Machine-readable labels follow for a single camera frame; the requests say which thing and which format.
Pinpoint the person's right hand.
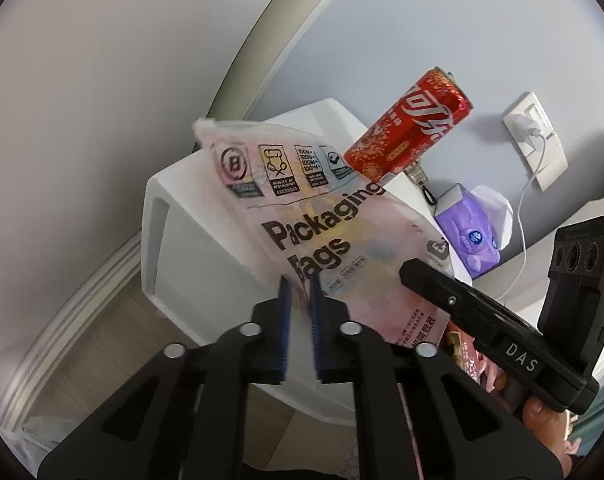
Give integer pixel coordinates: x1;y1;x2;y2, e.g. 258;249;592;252
524;396;582;466

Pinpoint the white charger cable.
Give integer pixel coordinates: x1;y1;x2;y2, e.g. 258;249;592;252
489;135;547;306

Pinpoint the white wall socket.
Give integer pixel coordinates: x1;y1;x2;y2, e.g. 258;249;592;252
502;91;555;156

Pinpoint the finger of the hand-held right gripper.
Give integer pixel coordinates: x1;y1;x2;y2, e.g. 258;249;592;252
398;258;502;341

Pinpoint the purple tissue pack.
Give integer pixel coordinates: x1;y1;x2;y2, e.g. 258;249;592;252
434;184;513;281

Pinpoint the red paper leaflet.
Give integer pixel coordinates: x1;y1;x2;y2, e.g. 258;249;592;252
444;330;485;381

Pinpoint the white nightstand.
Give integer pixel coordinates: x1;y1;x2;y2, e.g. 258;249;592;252
142;99;482;423

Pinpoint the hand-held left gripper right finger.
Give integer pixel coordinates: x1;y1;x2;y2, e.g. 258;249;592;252
309;272;565;480

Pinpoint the trash bin with liner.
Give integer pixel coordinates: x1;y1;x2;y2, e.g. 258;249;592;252
19;412;78;461

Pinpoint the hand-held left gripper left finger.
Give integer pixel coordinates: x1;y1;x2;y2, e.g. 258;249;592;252
37;275;295;480

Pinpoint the pink printed packaging bag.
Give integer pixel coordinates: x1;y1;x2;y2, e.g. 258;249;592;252
192;117;455;356

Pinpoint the red soda can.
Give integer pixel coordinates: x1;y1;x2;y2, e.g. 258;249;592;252
344;66;473;183

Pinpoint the white charger plug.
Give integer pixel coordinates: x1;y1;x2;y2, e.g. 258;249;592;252
510;112;546;143

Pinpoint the black metal key clip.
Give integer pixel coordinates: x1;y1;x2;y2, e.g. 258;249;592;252
404;165;440;206

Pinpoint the person's teal clothing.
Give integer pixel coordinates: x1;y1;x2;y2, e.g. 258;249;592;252
572;360;604;456

